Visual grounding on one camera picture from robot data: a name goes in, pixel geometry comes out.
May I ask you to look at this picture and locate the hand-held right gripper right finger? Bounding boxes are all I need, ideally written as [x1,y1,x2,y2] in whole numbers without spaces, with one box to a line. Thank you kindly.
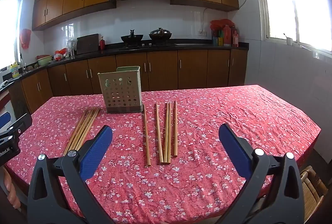
[218,124,305,224]

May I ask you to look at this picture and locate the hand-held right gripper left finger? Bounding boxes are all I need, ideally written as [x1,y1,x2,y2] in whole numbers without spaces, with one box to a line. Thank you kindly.
[27,125,114,224]

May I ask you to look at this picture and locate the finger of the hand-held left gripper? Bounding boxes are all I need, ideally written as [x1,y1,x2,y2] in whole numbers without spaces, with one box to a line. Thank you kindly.
[0,113,33,140]
[0,112,11,129]

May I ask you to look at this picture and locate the single wooden chopstick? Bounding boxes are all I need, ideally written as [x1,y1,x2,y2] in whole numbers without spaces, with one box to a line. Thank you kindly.
[155,103,165,164]
[173,101,179,158]
[142,104,152,168]
[162,102,170,164]
[167,102,172,164]

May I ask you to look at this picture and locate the perforated green chopstick holder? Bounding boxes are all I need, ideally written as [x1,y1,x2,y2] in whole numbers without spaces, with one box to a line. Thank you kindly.
[98,66,144,113]

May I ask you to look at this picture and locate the person's left hand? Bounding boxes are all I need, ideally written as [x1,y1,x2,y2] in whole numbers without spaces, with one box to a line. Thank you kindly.
[2,166,22,209]

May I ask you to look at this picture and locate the red floral tablecloth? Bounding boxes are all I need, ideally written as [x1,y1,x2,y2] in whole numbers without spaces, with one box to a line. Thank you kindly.
[5,84,322,224]

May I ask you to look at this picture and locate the yellow detergent bottle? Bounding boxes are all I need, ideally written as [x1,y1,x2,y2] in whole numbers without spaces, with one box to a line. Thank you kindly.
[10,62,20,78]

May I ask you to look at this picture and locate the metal faucet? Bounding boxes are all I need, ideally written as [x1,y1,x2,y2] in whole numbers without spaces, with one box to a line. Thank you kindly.
[19,53,27,74]

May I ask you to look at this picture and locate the green basin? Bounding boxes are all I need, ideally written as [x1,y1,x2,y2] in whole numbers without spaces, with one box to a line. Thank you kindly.
[36,55,54,67]

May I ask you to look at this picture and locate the red and white bag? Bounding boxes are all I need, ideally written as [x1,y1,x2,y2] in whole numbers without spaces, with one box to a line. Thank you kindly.
[53,49,68,61]

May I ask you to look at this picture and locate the wooden stool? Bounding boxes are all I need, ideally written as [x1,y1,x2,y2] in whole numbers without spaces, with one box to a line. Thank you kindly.
[299,165,325,222]

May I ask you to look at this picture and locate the red hanging plastic bag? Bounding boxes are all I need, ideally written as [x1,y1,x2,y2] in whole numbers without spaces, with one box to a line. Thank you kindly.
[20,29,32,49]

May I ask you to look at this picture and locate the small side window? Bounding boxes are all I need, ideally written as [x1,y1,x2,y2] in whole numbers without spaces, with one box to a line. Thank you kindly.
[0,0,24,72]

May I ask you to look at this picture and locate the clear plastic bag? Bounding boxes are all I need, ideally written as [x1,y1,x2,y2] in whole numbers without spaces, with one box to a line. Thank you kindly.
[67,38,78,56]

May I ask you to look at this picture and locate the wooden lower kitchen cabinets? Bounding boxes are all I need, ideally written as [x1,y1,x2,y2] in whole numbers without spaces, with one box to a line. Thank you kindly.
[21,49,248,114]

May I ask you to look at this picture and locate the dark wooden cutting board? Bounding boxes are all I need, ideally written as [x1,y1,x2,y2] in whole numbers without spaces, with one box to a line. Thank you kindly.
[77,33,100,55]

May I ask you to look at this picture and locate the black kitchen countertop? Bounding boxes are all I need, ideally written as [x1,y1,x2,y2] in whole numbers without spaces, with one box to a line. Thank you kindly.
[0,42,250,85]

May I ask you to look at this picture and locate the dark red bottle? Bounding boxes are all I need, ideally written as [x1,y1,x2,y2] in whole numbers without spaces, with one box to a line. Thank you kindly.
[231,26,239,47]

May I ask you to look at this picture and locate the colourful box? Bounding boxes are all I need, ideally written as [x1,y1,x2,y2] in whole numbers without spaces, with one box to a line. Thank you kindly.
[212,29,224,47]

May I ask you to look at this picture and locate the orange-red plastic bottle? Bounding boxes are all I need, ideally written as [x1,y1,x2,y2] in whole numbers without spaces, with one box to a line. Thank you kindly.
[223,25,232,47]

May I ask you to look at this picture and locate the black gas stove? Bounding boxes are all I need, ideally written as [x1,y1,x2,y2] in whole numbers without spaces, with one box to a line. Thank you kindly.
[118,42,177,51]

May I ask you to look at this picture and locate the red bag on counter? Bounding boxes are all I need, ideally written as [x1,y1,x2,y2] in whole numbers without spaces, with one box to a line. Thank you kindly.
[210,19,234,31]

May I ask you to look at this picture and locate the black wok with lid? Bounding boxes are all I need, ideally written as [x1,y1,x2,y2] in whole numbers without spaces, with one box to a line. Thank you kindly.
[149,28,173,41]

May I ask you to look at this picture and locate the large bright window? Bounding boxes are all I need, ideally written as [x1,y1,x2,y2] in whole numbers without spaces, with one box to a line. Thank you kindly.
[255,0,332,52]

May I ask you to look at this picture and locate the black wok with handle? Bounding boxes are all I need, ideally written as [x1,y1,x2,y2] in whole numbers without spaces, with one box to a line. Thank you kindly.
[121,29,144,44]

